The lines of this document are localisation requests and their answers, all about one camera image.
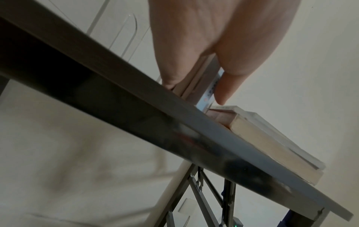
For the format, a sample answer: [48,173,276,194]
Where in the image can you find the black table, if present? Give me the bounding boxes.
[0,0,355,227]

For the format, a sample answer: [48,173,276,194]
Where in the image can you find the white leaf print book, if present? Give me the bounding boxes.
[172,66,203,98]

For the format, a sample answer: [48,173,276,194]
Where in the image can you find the clear acrylic book organizer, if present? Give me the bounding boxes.
[46,0,165,84]

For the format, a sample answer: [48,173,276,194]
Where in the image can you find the person's left hand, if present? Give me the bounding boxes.
[147,0,303,106]

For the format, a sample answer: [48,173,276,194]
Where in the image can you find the black ribbed device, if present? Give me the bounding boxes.
[223,217,244,227]

